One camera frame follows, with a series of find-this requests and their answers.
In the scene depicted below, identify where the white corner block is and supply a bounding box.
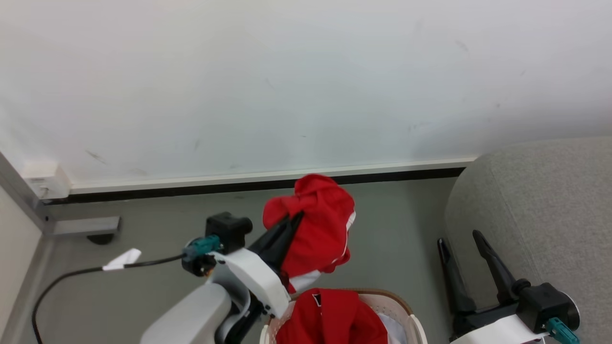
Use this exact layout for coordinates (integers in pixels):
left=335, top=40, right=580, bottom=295
left=21, top=162, right=73, bottom=201

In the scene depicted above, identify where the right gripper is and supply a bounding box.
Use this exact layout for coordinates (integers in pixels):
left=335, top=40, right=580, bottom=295
left=437, top=230, right=548, bottom=344

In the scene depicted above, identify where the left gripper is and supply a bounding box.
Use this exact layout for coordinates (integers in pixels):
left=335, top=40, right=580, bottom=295
left=212, top=211, right=305, bottom=319

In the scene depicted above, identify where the red garment with white panels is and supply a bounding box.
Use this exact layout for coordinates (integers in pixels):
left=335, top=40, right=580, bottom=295
left=262, top=173, right=357, bottom=293

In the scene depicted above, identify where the white perforated laundry basket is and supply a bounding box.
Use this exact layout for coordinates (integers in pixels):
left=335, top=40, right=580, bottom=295
left=260, top=288, right=428, bottom=344

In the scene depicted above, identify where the black cable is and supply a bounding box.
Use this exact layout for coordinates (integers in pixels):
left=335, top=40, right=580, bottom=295
left=32, top=254, right=187, bottom=344

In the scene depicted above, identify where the white cable tag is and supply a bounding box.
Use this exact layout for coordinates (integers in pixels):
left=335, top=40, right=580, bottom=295
left=102, top=248, right=142, bottom=272

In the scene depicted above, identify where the teal cable connector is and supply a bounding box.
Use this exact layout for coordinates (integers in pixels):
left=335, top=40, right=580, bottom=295
left=182, top=235, right=222, bottom=263
left=545, top=317, right=581, bottom=344

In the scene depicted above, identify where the white baseboard strip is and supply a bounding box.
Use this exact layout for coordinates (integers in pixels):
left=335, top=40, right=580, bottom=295
left=67, top=154, right=479, bottom=195

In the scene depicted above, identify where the grey metal frame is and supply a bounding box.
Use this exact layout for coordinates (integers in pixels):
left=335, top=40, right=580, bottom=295
left=0, top=152, right=121, bottom=245

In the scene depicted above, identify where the grey upholstered ottoman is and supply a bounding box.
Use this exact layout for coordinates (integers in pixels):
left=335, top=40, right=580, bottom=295
left=444, top=137, right=612, bottom=344

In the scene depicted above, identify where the teal left cable connector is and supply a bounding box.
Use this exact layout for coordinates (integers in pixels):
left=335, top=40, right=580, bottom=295
left=182, top=235, right=222, bottom=263

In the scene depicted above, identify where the teal right cable connector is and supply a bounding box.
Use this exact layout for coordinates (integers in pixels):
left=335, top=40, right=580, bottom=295
left=545, top=317, right=581, bottom=344

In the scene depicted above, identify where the red garment with striped trim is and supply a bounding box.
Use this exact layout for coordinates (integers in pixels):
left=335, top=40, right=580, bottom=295
left=276, top=288, right=389, bottom=344

